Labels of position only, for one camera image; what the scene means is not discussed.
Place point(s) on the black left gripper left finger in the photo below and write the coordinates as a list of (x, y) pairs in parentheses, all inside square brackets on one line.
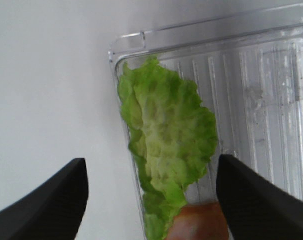
[(53, 211)]

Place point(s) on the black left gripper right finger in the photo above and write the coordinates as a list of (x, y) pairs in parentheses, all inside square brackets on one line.
[(255, 209)]

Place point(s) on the brown bacon strip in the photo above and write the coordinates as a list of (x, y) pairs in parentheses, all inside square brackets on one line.
[(200, 222)]

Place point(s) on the green lettuce leaf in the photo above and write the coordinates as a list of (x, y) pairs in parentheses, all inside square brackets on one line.
[(172, 138)]

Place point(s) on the left clear plastic tray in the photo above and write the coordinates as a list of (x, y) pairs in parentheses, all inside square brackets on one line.
[(248, 68)]

